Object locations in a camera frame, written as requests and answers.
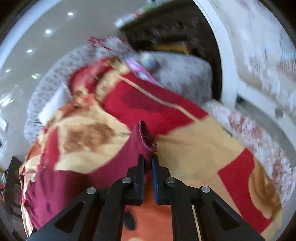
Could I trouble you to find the dark red knit sweater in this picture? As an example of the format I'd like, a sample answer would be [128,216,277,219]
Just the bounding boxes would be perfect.
[20,121,156,229]

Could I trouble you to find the red orange cream blanket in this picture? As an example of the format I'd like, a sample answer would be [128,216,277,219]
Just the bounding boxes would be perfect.
[18,58,283,241]

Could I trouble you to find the white pillow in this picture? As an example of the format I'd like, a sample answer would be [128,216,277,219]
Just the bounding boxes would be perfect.
[38,84,72,126]

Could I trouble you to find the grey floral quilt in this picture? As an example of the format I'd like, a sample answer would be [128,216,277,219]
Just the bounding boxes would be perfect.
[23,36,213,144]

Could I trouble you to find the white ornate floral chair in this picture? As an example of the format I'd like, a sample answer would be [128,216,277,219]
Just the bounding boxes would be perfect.
[194,0,296,165]

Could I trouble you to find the dark carved wooden cabinet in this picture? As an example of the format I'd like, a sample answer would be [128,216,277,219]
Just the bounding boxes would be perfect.
[120,1,222,100]

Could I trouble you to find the clutter on cabinet top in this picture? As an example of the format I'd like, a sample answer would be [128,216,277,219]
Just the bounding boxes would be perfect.
[114,0,170,29]

